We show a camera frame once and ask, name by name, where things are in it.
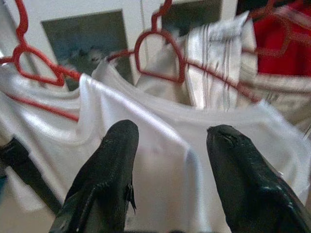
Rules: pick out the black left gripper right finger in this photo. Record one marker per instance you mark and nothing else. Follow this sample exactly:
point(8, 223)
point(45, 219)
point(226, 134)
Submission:
point(252, 189)

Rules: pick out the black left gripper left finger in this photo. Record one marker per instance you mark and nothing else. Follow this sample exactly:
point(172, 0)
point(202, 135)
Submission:
point(104, 184)

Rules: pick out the red plastic hanger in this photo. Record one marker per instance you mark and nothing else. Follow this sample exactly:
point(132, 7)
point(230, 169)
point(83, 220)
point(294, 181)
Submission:
point(136, 55)
point(271, 53)
point(21, 36)

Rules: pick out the beige garment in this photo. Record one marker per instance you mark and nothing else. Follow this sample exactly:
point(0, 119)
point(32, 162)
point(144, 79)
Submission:
point(286, 97)

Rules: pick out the red shirt with white trim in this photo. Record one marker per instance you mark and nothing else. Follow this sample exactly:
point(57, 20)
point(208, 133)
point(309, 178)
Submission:
point(301, 63)

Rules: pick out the white striped cloth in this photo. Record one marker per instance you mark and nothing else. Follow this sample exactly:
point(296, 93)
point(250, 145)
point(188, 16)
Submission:
point(218, 48)

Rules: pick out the dark framed picture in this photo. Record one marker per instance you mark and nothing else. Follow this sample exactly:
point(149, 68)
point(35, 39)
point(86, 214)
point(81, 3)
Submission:
point(85, 38)
point(192, 14)

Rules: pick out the black rack frame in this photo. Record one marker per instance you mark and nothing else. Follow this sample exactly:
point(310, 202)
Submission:
point(26, 170)

